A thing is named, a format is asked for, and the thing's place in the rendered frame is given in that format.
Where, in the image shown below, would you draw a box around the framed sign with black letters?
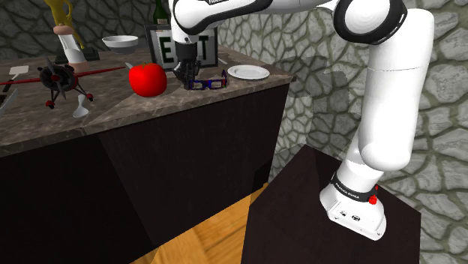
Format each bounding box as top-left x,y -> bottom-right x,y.
144,24 -> 220,71

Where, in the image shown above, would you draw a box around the white spatula with black handle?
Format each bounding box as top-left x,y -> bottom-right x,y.
2,65 -> 30,94

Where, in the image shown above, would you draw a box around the dark counter cabinet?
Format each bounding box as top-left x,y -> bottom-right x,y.
0,82 -> 291,264

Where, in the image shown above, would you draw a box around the white bowl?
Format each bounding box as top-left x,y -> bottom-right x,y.
101,34 -> 140,56

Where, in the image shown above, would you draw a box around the grey knife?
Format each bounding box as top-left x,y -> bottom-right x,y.
0,88 -> 20,116

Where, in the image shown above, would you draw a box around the blue glasses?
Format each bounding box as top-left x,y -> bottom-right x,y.
184,69 -> 230,92

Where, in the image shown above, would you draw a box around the white and tan pepper mill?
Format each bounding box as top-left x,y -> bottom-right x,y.
52,24 -> 91,74

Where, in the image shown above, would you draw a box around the green glass bottle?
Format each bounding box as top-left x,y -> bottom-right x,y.
152,0 -> 170,26

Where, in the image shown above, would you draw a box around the dark robot stand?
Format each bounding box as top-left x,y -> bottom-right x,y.
241,144 -> 422,264

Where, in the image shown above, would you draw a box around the white plate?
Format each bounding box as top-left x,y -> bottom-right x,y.
226,64 -> 271,81

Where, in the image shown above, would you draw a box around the red toy airplane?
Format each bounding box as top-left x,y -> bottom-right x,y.
0,55 -> 127,110

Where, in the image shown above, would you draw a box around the red apple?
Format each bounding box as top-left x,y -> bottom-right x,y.
127,62 -> 168,98

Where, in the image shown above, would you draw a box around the white spoon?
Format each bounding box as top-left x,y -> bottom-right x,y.
72,93 -> 90,119

